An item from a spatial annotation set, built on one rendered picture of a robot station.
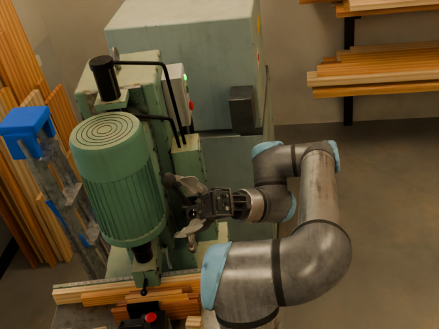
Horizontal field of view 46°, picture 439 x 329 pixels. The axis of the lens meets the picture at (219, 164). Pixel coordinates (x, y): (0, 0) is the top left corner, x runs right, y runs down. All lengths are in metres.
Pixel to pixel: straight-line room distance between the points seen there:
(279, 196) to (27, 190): 1.79
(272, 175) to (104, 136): 0.46
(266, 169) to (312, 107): 2.49
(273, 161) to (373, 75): 1.93
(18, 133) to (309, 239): 1.50
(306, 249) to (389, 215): 2.29
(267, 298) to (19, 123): 1.50
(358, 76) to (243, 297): 2.49
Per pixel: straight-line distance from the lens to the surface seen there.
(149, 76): 1.41
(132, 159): 1.21
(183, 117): 1.53
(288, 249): 0.88
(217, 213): 1.26
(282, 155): 1.41
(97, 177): 1.23
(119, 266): 1.91
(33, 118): 2.18
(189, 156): 1.48
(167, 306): 1.52
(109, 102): 1.33
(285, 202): 1.41
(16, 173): 2.87
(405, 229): 3.09
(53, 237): 3.08
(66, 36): 3.94
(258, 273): 0.88
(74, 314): 1.68
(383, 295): 2.75
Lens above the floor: 2.12
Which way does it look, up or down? 36 degrees down
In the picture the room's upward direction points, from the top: 9 degrees counter-clockwise
